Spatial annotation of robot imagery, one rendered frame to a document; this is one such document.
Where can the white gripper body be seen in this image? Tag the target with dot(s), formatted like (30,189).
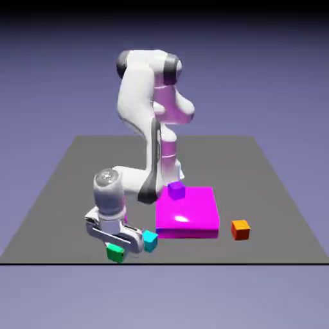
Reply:
(113,236)

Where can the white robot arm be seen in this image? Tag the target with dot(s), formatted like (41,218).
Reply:
(133,102)

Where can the small green cube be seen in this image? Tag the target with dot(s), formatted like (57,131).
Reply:
(115,252)

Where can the small cyan cube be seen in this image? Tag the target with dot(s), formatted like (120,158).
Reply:
(149,240)

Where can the small purple cube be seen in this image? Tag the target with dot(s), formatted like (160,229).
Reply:
(176,190)

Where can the small orange cube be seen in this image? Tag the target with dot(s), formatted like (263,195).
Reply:
(240,229)

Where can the large magenta box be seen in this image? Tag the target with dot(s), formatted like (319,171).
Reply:
(187,212)

